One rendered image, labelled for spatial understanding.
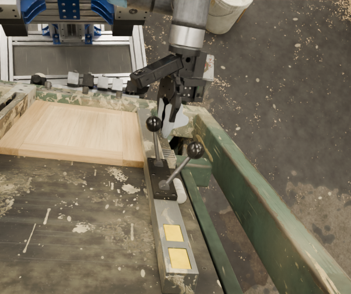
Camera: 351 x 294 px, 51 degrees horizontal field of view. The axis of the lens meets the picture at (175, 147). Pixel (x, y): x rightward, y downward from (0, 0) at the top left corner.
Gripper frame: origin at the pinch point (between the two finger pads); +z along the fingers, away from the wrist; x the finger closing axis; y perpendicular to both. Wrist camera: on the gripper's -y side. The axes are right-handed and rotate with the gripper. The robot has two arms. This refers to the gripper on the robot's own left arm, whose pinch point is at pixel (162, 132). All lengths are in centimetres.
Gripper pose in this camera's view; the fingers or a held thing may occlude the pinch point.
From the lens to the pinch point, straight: 86.5
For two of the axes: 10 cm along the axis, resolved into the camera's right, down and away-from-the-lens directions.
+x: -4.7, -3.7, 8.0
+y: 8.7, -0.2, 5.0
